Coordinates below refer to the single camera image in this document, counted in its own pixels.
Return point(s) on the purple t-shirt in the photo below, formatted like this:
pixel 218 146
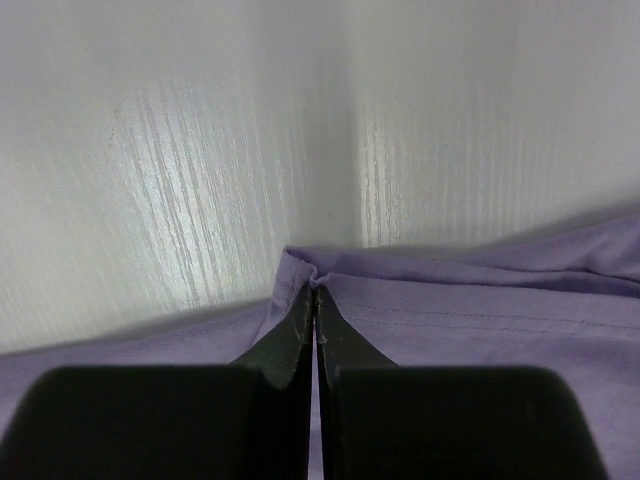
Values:
pixel 568 302

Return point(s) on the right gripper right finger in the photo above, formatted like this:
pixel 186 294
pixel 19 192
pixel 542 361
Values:
pixel 380 420

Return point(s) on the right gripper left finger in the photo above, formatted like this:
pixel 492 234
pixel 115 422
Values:
pixel 249 419

